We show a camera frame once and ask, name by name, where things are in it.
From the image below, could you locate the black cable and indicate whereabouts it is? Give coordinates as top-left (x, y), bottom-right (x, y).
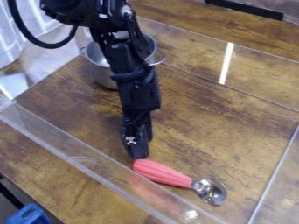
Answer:
top-left (7, 0), bottom-right (80, 50)

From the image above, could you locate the pink handled metal spoon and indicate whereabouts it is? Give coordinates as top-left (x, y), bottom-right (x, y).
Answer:
top-left (132, 159), bottom-right (227, 206)

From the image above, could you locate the clear acrylic barrier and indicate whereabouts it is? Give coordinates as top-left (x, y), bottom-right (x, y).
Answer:
top-left (0, 101), bottom-right (223, 224)

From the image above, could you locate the black bar on table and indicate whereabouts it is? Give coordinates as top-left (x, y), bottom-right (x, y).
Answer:
top-left (204, 0), bottom-right (284, 21)

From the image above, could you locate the stainless steel pot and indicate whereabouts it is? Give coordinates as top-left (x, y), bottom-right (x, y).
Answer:
top-left (80, 32), bottom-right (167, 90)

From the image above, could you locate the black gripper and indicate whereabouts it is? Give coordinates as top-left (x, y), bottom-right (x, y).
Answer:
top-left (111, 66), bottom-right (161, 159)

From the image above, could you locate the blue plastic crate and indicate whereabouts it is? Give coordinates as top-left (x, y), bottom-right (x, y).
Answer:
top-left (4, 203), bottom-right (52, 224)

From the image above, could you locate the white patterned curtain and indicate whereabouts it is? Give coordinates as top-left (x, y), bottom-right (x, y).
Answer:
top-left (0, 0), bottom-right (63, 70)

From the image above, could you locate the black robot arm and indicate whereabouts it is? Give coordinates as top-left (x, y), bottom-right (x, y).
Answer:
top-left (40, 0), bottom-right (161, 159)

